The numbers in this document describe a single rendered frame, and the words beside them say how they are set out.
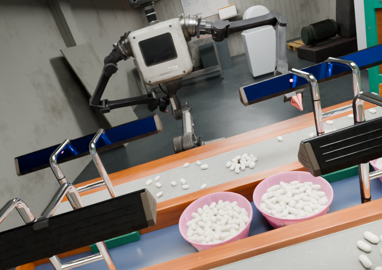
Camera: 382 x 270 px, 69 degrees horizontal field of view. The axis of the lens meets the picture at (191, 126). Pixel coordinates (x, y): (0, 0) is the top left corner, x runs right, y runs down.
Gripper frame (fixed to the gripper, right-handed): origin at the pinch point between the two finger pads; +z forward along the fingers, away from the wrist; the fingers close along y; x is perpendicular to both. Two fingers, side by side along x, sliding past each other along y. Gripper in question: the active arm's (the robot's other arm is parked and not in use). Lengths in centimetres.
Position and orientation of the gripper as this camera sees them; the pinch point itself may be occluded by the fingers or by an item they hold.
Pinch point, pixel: (301, 108)
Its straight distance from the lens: 148.5
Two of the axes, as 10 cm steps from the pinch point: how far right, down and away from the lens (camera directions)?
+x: 1.8, 4.7, 8.7
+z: 2.6, 8.3, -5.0
